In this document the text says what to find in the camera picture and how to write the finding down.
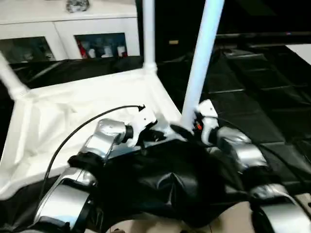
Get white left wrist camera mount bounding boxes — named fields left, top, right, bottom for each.
left=127, top=109, right=158, bottom=148

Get black mat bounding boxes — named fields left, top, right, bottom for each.
left=0, top=46, right=311, bottom=230

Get red bottle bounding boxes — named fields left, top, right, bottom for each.
left=78, top=40, right=88, bottom=58

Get large black case yellow label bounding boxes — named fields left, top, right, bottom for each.
left=137, top=0, right=218, bottom=63

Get white flat panel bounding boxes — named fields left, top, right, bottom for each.
left=285, top=45, right=311, bottom=65

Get grey metal bar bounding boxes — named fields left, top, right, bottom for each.
left=215, top=31, right=311, bottom=41

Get white cabinet with glass doors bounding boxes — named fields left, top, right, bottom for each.
left=0, top=0, right=141, bottom=64

